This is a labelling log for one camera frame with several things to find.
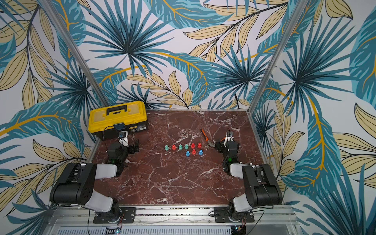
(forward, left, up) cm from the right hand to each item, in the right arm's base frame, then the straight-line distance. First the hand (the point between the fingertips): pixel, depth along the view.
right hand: (227, 139), depth 93 cm
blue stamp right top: (-6, +25, -6) cm, 27 cm away
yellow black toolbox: (+10, +76, +7) cm, 77 cm away
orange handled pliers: (+3, +9, -8) cm, 12 cm away
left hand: (+1, +61, 0) cm, 61 cm away
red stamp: (-1, +34, -7) cm, 35 cm away
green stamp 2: (-1, +26, -7) cm, 27 cm away
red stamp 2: (0, +22, -7) cm, 23 cm away
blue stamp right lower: (-5, +17, -7) cm, 19 cm away
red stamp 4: (-4, +21, -7) cm, 23 cm away
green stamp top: (-1, +30, -7) cm, 31 cm away
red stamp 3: (0, +17, -7) cm, 19 cm away
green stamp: (-1, +39, -7) cm, 40 cm away
